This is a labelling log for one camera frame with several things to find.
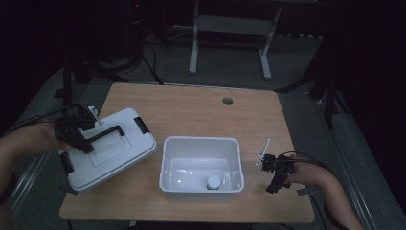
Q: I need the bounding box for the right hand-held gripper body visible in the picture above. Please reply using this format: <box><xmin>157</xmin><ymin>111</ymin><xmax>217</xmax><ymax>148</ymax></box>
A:
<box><xmin>255</xmin><ymin>138</ymin><xmax>296</xmax><ymax>180</ymax></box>

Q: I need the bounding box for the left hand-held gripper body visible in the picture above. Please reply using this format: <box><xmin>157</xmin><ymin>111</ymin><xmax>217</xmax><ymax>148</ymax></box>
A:
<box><xmin>53</xmin><ymin>104</ymin><xmax>103</xmax><ymax>151</ymax></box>

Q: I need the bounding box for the white box lid black handle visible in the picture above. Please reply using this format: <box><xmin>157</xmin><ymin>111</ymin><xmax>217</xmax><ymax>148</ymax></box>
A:
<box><xmin>58</xmin><ymin>107</ymin><xmax>158</xmax><ymax>194</ymax></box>

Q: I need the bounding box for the small white-capped bottle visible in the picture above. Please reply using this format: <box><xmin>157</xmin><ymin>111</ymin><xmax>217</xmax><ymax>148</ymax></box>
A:
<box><xmin>206</xmin><ymin>174</ymin><xmax>222</xmax><ymax>192</ymax></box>

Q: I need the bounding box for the white plastic storage box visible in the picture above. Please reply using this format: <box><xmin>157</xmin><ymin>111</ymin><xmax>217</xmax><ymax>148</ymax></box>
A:
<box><xmin>158</xmin><ymin>135</ymin><xmax>245</xmax><ymax>195</ymax></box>

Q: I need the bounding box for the person's right hand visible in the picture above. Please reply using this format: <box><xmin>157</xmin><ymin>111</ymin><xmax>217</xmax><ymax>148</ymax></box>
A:
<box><xmin>285</xmin><ymin>153</ymin><xmax>320</xmax><ymax>186</ymax></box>

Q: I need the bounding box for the person's left hand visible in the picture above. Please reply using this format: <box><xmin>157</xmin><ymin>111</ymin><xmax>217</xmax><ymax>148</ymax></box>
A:
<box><xmin>47</xmin><ymin>123</ymin><xmax>76</xmax><ymax>152</ymax></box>

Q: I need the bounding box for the black metal stand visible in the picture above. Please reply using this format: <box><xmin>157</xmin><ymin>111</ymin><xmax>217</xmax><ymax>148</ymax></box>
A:
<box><xmin>54</xmin><ymin>52</ymin><xmax>130</xmax><ymax>114</ymax></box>
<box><xmin>274</xmin><ymin>41</ymin><xmax>350</xmax><ymax>130</ymax></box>

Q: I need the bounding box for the pale power strip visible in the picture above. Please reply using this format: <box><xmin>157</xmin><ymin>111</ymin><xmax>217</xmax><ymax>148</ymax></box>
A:
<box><xmin>277</xmin><ymin>32</ymin><xmax>324</xmax><ymax>40</ymax></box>

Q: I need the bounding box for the right hand-held gripper cable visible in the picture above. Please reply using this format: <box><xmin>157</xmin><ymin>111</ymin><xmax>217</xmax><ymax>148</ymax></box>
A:
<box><xmin>281</xmin><ymin>150</ymin><xmax>336</xmax><ymax>175</ymax></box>

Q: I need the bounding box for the metal floor rail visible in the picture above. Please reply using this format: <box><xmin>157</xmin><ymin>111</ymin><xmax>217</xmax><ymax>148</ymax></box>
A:
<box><xmin>310</xmin><ymin>97</ymin><xmax>381</xmax><ymax>230</ymax></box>
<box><xmin>0</xmin><ymin>84</ymin><xmax>89</xmax><ymax>224</ymax></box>

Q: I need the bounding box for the black floor cable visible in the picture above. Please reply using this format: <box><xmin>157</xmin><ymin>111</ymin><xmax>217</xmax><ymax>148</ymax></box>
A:
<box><xmin>140</xmin><ymin>42</ymin><xmax>170</xmax><ymax>86</ymax></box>

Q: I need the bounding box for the white metal stand frame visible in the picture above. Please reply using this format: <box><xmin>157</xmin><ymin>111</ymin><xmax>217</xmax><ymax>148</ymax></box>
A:
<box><xmin>188</xmin><ymin>0</ymin><xmax>283</xmax><ymax>81</ymax></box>

